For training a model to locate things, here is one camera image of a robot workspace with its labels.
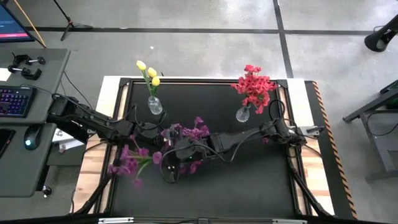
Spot black tripod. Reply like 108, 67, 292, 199
52, 0, 94, 42

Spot grey operator desk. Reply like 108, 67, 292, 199
0, 47, 72, 198

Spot black computer mouse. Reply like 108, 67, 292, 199
24, 124, 43, 151

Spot computer monitor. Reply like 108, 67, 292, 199
0, 2, 35, 44

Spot purple flower bunch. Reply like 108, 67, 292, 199
161, 116, 211, 175
107, 133, 164, 189

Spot black clamp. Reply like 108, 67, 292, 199
7, 64, 43, 81
11, 53, 47, 66

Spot black aluminium table frame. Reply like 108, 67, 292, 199
70, 77, 335, 218

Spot yellow rod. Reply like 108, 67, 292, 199
12, 0, 47, 49

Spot silver bracket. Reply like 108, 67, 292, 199
297, 125, 326, 136

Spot backlit keyboard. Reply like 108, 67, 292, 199
0, 86, 37, 118

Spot hazard-striped black panel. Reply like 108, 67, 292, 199
304, 80, 358, 220

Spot red flower bunch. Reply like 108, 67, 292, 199
230, 64, 279, 115

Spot yellow tulip bunch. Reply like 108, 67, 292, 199
136, 60, 161, 98

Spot clear glass bottle vase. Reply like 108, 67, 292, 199
147, 95, 164, 116

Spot clear fluted glass vase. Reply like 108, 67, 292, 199
235, 105, 251, 123

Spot black tablet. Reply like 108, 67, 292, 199
0, 129, 16, 159

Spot black floor stand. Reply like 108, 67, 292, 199
363, 22, 398, 53

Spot white papers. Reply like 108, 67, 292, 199
51, 127, 85, 153

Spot grey side table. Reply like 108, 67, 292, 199
343, 80, 398, 183

